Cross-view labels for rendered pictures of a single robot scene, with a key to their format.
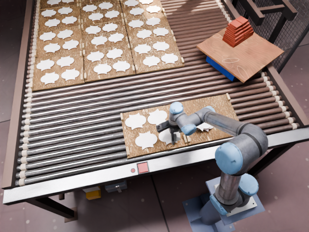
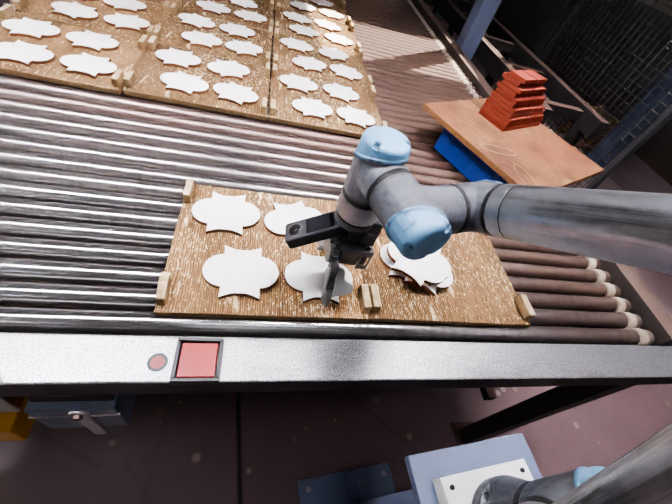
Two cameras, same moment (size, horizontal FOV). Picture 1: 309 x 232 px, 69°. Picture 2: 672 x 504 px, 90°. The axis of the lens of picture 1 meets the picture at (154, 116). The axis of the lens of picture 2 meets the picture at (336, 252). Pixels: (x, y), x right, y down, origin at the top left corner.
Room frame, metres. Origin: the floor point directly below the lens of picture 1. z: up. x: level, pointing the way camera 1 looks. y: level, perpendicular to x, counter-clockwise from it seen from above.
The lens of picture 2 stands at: (0.25, -0.03, 1.53)
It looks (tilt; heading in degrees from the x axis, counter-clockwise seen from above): 48 degrees down; 349
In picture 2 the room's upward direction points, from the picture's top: 22 degrees clockwise
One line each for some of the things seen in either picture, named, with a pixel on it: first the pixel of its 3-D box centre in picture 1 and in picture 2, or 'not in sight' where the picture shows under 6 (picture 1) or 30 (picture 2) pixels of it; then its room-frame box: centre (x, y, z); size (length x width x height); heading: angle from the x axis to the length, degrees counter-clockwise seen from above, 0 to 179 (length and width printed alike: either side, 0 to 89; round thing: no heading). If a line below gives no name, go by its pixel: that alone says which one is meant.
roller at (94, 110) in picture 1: (152, 99); (293, 183); (1.02, 0.01, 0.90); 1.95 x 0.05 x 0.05; 101
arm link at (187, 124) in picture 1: (188, 123); (417, 214); (0.61, -0.19, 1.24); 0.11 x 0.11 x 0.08; 29
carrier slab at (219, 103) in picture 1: (208, 118); (434, 261); (0.83, -0.39, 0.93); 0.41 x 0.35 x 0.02; 101
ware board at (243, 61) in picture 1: (239, 49); (514, 139); (1.42, -0.71, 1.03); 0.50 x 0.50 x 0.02; 38
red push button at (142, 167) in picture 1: (142, 168); (198, 360); (0.47, 0.08, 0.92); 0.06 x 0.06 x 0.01; 11
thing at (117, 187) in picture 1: (116, 182); (90, 395); (0.42, 0.27, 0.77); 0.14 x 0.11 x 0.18; 101
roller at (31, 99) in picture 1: (147, 80); (292, 142); (1.22, 0.05, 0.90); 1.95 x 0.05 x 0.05; 101
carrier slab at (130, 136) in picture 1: (152, 129); (271, 248); (0.75, 0.02, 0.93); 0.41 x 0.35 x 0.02; 102
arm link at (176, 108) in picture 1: (176, 112); (376, 169); (0.69, -0.13, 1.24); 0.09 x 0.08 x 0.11; 29
